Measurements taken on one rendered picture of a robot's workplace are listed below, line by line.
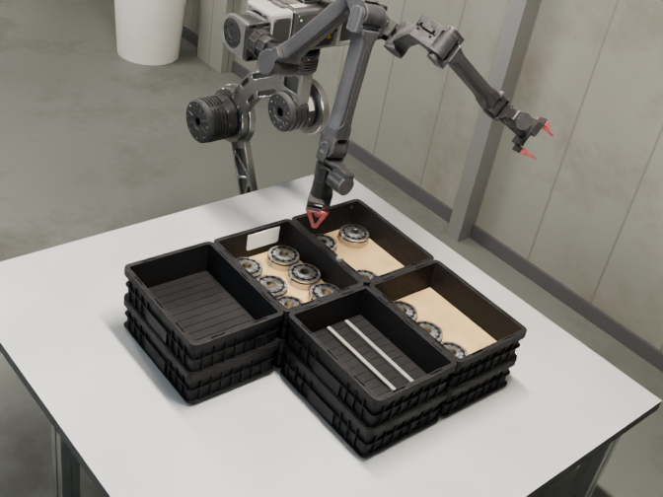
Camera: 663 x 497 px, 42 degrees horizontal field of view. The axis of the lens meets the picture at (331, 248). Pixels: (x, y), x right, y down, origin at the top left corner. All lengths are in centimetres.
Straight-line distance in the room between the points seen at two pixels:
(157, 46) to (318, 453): 413
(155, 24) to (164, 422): 396
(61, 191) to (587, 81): 264
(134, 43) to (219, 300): 368
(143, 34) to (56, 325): 359
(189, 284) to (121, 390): 40
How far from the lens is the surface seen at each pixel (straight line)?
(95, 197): 460
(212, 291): 264
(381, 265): 286
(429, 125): 478
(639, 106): 399
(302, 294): 267
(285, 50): 259
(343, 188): 244
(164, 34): 605
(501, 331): 266
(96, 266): 293
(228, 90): 349
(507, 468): 250
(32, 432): 336
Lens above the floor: 245
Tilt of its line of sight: 34 degrees down
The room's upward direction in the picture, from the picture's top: 11 degrees clockwise
